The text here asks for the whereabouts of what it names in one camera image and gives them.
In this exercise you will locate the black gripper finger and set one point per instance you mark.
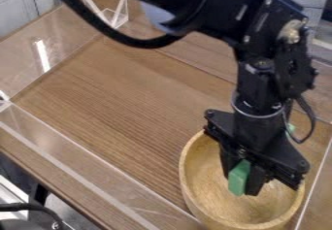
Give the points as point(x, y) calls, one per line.
point(229, 156)
point(260, 176)

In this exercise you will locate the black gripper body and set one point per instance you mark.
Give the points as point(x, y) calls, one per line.
point(256, 129)

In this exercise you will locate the brown wooden bowl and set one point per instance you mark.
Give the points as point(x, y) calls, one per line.
point(216, 197)

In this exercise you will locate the green rectangular block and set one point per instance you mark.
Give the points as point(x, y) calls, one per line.
point(279, 154)

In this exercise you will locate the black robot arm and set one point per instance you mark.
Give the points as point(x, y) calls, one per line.
point(267, 32)

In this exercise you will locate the black metal bracket with bolt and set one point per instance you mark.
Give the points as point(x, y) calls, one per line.
point(38, 197)

